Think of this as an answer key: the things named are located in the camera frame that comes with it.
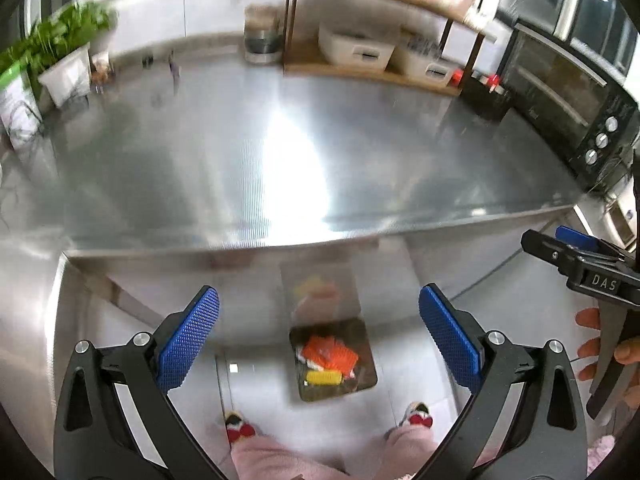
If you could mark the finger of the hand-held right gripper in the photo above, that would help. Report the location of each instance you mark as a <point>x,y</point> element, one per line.
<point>545,247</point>
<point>575,237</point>

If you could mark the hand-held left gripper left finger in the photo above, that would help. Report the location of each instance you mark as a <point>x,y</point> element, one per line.
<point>187,340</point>

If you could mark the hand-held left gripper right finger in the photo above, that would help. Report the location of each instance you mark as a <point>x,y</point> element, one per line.
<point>450,340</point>

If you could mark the yellow foam fruit net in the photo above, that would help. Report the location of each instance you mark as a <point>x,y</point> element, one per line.
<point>324,377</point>

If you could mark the person's right forearm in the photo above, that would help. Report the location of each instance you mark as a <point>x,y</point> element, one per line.
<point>607,455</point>

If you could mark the person's right hand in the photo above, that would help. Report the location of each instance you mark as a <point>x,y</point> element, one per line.
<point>589,320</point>

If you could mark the person's right slipper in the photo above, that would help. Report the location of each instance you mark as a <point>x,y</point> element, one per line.
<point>416,415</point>

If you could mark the person's slipper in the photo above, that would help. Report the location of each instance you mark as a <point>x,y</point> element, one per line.
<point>416,415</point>
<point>240,427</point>

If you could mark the person's left slipper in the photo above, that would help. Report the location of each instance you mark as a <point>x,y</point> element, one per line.
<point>240,427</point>

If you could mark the black toaster oven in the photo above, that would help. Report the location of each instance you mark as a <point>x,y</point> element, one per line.
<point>555,85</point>

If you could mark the black box with red knob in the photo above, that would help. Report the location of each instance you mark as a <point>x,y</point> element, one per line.
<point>485,100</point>

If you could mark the person's pink pants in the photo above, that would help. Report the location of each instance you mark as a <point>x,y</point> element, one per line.
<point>300,460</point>

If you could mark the white storage basket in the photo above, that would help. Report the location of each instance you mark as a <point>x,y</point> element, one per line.
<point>430,67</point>
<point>357,50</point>

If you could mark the wooden shelf rack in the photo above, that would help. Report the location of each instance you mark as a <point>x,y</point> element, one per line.
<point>350,67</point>

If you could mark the white plant pot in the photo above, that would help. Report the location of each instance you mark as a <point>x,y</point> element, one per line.
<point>65,80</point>

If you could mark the steel bowl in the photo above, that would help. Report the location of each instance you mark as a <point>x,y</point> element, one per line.
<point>262,49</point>

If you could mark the glass jar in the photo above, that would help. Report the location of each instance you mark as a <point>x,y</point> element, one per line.
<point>262,20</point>

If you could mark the green potted plant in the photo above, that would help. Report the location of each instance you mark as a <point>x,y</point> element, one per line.
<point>60,35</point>

